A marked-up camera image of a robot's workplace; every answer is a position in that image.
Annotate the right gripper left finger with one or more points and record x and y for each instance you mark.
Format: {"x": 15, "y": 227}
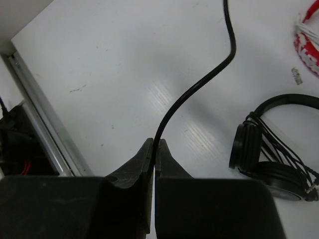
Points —
{"x": 130, "y": 191}

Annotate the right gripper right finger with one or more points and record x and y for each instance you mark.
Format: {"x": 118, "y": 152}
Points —
{"x": 168, "y": 172}

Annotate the black headset with microphone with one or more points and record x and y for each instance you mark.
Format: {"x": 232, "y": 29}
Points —
{"x": 193, "y": 89}

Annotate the small black on-ear headphones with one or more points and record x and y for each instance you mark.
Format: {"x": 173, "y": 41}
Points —
{"x": 259, "y": 154}

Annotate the red white headphones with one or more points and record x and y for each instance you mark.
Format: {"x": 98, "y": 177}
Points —
{"x": 306, "y": 41}

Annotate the aluminium front rail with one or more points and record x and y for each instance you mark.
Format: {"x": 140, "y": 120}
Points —
{"x": 62, "y": 152}

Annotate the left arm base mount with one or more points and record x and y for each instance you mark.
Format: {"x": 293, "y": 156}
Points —
{"x": 21, "y": 152}

